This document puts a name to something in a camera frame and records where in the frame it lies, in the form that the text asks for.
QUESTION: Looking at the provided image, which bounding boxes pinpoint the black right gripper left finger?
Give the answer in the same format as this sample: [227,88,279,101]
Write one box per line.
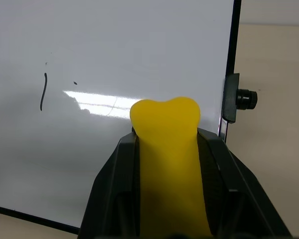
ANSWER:
[77,126,141,239]

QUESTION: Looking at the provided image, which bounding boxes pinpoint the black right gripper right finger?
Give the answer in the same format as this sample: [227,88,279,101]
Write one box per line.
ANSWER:
[195,127,293,239]

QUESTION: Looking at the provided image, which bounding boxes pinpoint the yellow eraser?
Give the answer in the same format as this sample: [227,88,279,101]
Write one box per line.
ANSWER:
[129,96,212,239]

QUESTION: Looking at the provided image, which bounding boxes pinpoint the black-framed whiteboard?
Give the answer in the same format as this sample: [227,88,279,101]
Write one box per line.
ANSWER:
[0,0,242,236]

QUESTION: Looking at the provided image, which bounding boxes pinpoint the black clamp knob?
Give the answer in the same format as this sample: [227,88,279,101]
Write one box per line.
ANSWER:
[236,88,258,110]

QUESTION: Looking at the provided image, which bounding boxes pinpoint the black whiteboard clamp bracket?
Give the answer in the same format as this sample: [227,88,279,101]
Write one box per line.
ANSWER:
[222,73,240,123]

